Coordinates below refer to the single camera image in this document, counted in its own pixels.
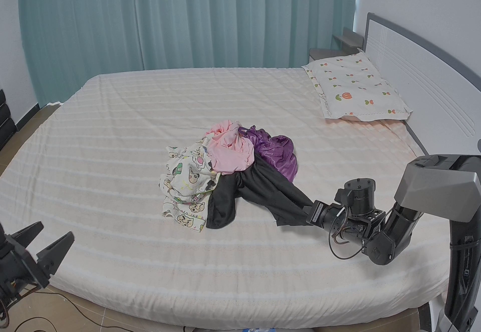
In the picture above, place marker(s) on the pink garment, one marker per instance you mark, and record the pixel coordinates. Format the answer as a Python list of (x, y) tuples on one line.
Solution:
[(229, 152)]

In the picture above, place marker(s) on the grey bedside table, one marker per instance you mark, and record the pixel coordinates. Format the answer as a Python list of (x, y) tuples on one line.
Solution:
[(347, 38)]

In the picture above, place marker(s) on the bed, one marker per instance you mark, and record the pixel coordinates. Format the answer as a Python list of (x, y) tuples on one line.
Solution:
[(112, 157)]

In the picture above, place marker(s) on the black chest of drawers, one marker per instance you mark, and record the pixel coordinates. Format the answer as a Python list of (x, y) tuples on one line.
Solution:
[(5, 124)]

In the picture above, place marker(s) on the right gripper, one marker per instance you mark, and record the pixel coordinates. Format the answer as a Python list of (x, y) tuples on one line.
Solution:
[(326, 214)]

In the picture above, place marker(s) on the black T-shirt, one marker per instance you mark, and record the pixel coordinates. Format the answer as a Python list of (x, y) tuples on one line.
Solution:
[(263, 187)]

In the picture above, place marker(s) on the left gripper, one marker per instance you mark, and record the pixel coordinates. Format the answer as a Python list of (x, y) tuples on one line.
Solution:
[(22, 263)]

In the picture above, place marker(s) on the white printed pillow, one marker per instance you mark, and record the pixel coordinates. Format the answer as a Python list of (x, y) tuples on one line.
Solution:
[(357, 86)]

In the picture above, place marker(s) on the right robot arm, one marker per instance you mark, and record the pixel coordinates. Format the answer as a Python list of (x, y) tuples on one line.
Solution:
[(432, 191)]

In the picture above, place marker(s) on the white printed pyjama top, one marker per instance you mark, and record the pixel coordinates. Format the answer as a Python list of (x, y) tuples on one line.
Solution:
[(184, 180)]

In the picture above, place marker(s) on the purple garment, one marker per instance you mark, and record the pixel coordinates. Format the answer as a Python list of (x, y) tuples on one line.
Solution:
[(280, 156)]

